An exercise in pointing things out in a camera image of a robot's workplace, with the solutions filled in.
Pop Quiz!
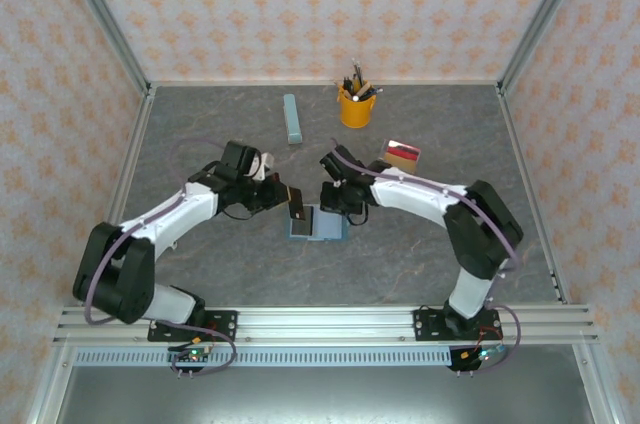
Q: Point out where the long teal box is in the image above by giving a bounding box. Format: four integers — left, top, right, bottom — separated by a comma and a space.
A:
282, 93, 305, 146

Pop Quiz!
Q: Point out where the short aluminium frame post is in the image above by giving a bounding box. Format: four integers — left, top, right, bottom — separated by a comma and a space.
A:
572, 343, 619, 424
27, 346, 76, 424

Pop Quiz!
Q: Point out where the small green circuit board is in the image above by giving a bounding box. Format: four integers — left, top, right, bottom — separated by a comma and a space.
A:
169, 349, 209, 363
462, 347, 504, 363

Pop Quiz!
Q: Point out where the thin aluminium table rail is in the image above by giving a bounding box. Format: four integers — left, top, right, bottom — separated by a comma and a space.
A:
149, 79, 501, 89

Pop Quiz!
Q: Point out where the slotted grey cable duct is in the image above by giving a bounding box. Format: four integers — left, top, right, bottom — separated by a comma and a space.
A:
74, 347, 466, 368

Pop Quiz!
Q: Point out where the blue card holder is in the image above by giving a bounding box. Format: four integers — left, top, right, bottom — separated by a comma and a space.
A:
287, 204, 347, 244

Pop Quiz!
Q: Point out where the grey metal sheet panel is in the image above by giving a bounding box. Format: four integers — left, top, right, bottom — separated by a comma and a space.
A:
54, 366, 599, 424

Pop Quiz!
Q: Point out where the thin black left gripper cable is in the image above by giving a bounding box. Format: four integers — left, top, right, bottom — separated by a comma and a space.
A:
222, 206, 264, 222

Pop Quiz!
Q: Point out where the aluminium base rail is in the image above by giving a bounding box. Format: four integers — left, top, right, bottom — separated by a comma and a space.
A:
52, 306, 600, 345

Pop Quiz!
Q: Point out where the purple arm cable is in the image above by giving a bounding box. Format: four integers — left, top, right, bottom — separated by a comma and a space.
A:
329, 138, 522, 376
83, 138, 237, 378

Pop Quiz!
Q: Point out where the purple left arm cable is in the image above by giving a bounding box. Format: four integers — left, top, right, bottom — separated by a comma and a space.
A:
83, 138, 237, 378

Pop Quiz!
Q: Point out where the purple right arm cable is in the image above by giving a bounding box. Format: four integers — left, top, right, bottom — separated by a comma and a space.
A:
329, 138, 522, 376

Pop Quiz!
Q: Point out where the dark brown card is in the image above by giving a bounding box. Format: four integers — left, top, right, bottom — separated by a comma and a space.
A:
287, 187, 308, 222

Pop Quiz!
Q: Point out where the clear acrylic card box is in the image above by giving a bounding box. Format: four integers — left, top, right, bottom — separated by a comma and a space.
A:
379, 139, 424, 176

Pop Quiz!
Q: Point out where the aluminium table side rail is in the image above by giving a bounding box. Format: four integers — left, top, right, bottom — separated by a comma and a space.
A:
495, 86, 571, 305
79, 88, 156, 306

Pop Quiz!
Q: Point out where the yellow pen cup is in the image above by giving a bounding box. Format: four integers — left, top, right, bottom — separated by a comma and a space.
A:
337, 83, 377, 129

